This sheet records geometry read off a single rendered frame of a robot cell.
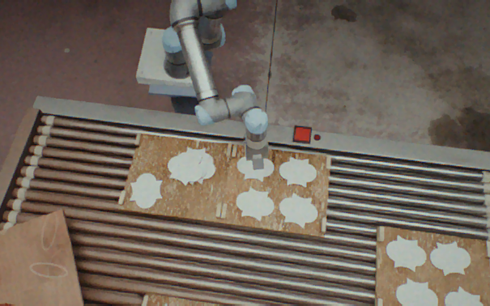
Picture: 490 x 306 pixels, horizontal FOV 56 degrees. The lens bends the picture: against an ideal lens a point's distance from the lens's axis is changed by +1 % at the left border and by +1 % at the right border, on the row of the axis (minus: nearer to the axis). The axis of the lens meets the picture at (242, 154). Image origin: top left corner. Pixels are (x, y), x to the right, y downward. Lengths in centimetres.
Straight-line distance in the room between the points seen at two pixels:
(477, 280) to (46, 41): 314
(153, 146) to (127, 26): 183
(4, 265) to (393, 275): 140
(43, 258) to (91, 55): 205
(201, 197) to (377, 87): 184
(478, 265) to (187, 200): 112
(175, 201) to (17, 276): 61
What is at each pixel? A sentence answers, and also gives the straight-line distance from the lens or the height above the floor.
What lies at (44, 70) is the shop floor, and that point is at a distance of 363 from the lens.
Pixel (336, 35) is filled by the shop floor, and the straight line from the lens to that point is 357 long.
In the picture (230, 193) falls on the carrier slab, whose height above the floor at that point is 94.
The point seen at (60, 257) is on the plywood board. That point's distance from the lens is 182.
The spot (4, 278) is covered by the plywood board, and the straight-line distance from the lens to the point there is 188.
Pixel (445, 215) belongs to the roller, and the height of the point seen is 92.
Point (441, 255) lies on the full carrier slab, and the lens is 192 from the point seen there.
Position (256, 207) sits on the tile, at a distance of 183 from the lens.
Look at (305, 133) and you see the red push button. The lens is 200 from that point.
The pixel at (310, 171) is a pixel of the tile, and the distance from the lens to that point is 191.
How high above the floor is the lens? 268
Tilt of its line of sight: 64 degrees down
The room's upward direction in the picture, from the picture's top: 2 degrees counter-clockwise
